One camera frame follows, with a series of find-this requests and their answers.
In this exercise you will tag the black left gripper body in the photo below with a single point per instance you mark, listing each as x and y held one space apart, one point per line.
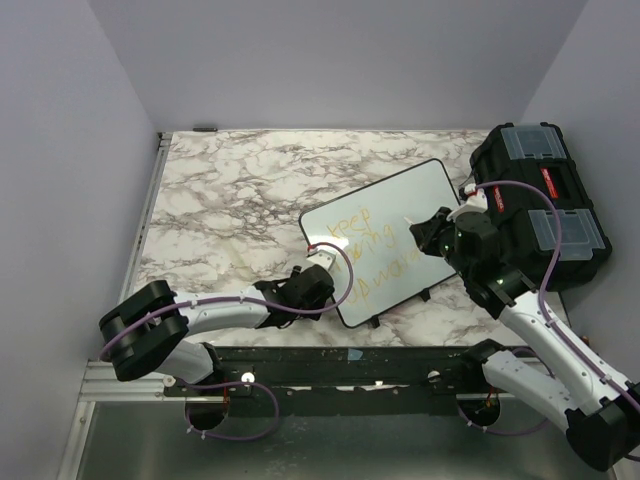
314 315

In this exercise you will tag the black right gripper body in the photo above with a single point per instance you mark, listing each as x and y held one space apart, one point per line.
445 242

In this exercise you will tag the white whiteboard with black frame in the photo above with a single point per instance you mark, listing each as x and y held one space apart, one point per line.
368 225

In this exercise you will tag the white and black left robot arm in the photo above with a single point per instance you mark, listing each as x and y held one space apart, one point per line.
147 332

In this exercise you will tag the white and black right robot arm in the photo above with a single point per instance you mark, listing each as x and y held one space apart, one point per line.
595 405

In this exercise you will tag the blue tape piece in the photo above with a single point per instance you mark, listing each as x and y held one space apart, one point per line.
354 354

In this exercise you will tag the black plastic toolbox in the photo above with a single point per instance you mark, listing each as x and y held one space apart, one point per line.
540 196

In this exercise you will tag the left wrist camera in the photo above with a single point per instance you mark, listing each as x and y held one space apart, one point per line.
322 254

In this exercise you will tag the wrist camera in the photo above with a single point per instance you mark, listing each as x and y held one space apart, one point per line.
473 199
322 254

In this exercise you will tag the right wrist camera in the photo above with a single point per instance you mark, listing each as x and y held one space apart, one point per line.
473 199

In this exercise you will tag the aluminium frame profile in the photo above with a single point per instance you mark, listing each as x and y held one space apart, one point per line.
116 246

